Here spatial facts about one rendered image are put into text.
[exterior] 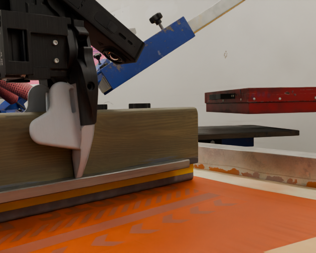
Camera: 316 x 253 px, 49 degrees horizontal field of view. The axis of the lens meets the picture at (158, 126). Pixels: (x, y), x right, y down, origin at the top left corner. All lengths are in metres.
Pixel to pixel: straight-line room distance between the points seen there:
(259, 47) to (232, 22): 0.31
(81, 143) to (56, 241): 0.09
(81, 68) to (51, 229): 0.14
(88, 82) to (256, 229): 0.19
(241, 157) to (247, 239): 0.24
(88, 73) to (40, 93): 0.08
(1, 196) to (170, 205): 0.16
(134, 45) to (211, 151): 0.23
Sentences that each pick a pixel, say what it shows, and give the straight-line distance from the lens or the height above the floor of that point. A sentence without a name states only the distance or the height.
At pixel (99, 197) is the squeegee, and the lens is 0.40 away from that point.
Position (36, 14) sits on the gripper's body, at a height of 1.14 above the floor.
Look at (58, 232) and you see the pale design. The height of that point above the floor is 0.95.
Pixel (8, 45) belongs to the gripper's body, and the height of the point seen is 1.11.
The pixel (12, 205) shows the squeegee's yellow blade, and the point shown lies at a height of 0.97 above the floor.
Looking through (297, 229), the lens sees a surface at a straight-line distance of 0.32.
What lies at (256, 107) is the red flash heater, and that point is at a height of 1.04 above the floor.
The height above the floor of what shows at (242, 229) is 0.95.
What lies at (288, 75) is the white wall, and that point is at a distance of 2.46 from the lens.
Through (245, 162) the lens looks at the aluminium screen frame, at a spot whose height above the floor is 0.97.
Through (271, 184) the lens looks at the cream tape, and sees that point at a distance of 0.47.
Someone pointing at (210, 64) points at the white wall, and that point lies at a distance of 2.85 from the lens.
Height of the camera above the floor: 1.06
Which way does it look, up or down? 4 degrees down
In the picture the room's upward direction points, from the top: 1 degrees counter-clockwise
